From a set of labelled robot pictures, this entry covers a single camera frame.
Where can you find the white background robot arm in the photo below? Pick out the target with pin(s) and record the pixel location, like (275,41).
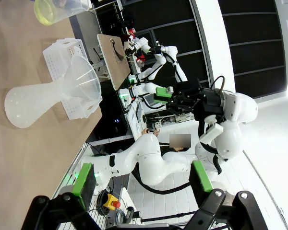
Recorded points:
(144,88)
(141,43)
(170,51)

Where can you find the brown background table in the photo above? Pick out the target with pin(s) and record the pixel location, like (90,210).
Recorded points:
(115,69)

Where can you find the clear plastic funnel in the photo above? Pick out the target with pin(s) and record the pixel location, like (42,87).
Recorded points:
(84,79)

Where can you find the small background monitor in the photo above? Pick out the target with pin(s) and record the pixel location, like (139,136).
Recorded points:
(150,100)

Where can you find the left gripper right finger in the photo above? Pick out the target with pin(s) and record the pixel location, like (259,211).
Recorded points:
(201,189)

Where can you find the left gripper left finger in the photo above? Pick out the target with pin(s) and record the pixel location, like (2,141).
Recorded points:
(82,189)

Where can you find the dark-haired seated person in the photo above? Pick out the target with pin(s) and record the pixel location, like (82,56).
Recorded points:
(180,141)

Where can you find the yellow emergency stop button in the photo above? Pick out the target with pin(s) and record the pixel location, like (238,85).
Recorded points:
(110,200)

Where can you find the white perforated plastic basket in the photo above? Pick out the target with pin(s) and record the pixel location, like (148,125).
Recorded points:
(57,60)

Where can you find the black object with loop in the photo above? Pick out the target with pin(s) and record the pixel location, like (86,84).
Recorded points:
(118,56)

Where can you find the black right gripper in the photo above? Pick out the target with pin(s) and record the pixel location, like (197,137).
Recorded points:
(208,103)

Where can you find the clear plastic beaker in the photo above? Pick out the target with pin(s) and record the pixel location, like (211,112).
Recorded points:
(52,12)

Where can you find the translucent Erlenmeyer flask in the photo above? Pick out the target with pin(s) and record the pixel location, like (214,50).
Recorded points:
(26,107)

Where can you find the white background desk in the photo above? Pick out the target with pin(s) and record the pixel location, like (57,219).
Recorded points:
(134,119)

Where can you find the silver table frame rail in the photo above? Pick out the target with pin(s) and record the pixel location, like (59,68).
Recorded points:
(73,163)

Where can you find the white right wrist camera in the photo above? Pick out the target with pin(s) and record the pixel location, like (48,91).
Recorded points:
(212,131)

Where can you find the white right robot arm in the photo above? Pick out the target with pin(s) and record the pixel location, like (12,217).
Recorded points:
(148,155)

